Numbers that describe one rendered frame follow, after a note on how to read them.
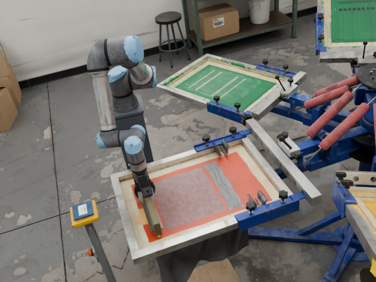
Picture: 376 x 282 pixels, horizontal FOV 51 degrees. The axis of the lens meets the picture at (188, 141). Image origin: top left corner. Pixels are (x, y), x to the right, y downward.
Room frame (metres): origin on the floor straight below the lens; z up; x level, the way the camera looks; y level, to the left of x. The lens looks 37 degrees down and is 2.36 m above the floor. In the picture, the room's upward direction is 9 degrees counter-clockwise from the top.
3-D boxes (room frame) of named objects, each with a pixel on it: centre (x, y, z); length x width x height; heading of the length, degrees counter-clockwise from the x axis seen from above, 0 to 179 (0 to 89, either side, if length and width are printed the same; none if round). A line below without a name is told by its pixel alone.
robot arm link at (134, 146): (1.40, 0.24, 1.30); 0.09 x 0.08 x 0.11; 174
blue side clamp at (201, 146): (1.76, -0.18, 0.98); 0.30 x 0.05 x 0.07; 103
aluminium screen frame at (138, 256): (1.43, -0.01, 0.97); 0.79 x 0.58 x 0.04; 103
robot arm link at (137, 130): (1.50, 0.25, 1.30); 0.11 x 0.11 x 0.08; 84
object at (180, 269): (1.22, 0.00, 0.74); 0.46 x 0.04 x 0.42; 103
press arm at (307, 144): (1.56, -0.56, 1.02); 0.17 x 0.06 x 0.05; 103
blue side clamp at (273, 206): (1.22, -0.31, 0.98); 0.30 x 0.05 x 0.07; 103
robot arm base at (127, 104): (1.96, 0.32, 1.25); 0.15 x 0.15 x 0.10
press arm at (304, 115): (2.13, -0.61, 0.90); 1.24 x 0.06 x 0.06; 43
